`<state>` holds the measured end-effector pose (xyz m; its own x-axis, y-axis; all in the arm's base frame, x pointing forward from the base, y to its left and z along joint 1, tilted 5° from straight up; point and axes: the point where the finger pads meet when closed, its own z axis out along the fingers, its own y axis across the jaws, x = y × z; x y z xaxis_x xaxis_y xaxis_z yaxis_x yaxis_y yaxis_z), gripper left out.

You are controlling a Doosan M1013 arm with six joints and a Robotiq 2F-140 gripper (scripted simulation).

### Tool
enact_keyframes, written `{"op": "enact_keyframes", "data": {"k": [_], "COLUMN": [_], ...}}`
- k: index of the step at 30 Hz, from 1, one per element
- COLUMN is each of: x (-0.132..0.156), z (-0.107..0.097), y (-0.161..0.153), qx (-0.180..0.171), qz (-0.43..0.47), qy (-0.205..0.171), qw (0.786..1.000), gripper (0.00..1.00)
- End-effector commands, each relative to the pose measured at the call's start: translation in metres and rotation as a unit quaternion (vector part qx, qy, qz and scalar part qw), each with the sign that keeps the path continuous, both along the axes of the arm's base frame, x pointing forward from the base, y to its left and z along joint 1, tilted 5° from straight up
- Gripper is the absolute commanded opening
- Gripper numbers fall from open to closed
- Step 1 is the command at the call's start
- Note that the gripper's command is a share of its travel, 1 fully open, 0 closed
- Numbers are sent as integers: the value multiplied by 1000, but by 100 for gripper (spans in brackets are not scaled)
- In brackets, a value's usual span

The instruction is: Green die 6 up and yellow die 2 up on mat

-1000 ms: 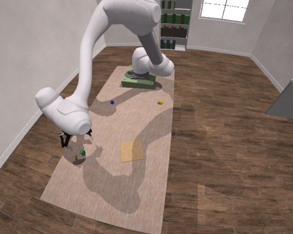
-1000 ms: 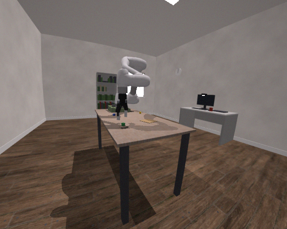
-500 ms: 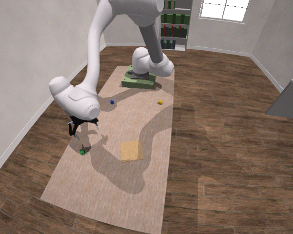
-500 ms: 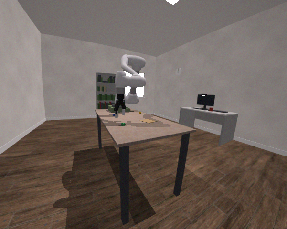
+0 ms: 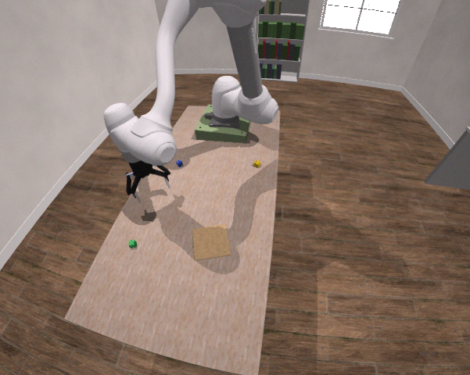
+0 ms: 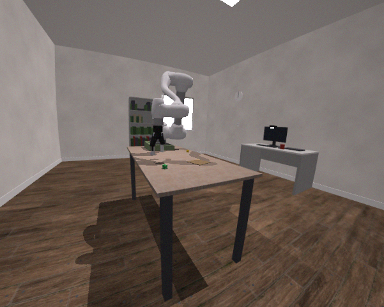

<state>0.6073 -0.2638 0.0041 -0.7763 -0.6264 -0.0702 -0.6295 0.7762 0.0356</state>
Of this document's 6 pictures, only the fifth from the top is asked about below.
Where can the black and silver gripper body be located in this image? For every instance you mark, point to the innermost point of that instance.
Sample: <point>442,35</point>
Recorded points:
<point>140,166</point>

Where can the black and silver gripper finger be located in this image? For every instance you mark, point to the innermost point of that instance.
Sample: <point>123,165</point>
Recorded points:
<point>131,189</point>
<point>160,173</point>

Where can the tan mat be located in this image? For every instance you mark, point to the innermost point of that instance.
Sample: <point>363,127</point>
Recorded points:
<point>210,242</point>

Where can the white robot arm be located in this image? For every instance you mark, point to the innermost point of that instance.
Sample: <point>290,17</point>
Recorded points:
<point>149,139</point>

